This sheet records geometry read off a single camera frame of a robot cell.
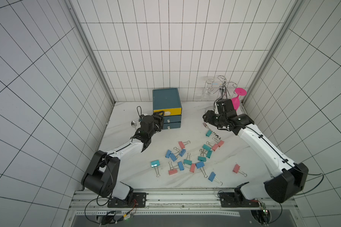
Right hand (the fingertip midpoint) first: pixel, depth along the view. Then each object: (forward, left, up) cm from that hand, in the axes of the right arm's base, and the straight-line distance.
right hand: (199, 117), depth 79 cm
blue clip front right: (-25, -9, -25) cm, 36 cm away
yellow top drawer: (+8, +17, -5) cm, 19 cm away
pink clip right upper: (-2, -18, -25) cm, 30 cm away
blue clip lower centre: (-20, +9, -24) cm, 32 cm away
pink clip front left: (-23, +15, -24) cm, 36 cm away
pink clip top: (-6, +9, -24) cm, 26 cm away
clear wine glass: (+30, -9, +1) cm, 31 cm away
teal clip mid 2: (-7, -7, -22) cm, 24 cm away
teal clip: (-20, +25, -23) cm, 39 cm away
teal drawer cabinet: (+16, +20, -3) cm, 25 cm away
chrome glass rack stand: (+23, -17, +3) cm, 29 cm away
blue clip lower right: (-18, -2, -25) cm, 31 cm away
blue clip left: (-13, +18, -23) cm, 32 cm away
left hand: (+4, +21, -4) cm, 21 cm away
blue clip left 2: (-15, +14, -23) cm, 31 cm away
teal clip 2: (-17, +6, -24) cm, 30 cm away
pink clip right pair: (-6, -13, -24) cm, 28 cm away
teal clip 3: (+5, -10, -24) cm, 27 cm away
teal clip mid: (-11, -9, -24) cm, 28 cm away
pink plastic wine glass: (+19, -26, +4) cm, 32 cm away
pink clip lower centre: (-21, +2, -24) cm, 32 cm away
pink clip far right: (-20, -24, -25) cm, 40 cm away
